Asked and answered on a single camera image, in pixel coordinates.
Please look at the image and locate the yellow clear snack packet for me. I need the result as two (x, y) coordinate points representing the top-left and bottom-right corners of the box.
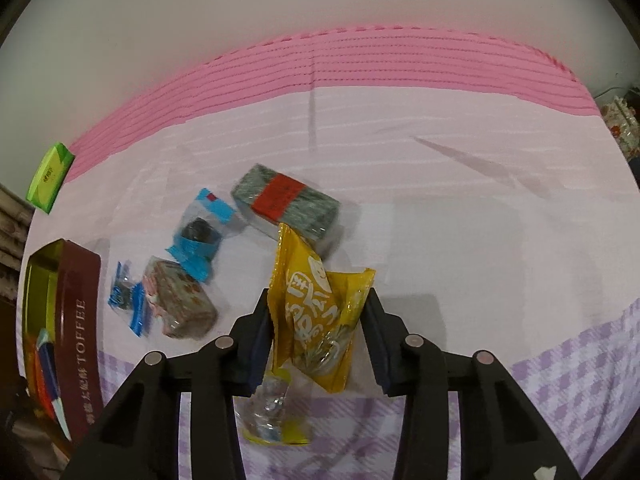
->
(235, 368), (310, 446)

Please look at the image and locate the small blue candy wrapper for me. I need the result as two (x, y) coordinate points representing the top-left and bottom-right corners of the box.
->
(107, 261), (151, 337)

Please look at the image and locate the orange yellow snack packet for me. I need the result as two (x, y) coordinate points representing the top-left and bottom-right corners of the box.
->
(267, 223), (375, 393)

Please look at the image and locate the blue clear dark-ball snack packet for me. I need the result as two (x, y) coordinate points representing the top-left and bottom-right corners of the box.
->
(166, 188), (236, 283)

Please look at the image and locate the blue and teal snack pack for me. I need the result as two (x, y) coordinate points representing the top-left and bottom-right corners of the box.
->
(36, 328), (72, 441)

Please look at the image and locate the clear wrapped brown cake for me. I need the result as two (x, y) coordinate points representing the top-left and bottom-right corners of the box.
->
(142, 258), (218, 339)

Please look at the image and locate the brown toffee tin box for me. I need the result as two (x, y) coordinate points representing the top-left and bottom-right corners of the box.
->
(22, 238), (104, 444)

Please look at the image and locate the pink purple checked tablecloth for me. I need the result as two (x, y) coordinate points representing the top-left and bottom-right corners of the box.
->
(26, 26), (639, 472)

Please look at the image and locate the green tissue pack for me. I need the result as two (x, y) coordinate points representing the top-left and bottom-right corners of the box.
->
(26, 142), (75, 214)

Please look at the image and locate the grey red-banded snack block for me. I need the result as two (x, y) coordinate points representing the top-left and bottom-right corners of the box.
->
(231, 164), (341, 255)

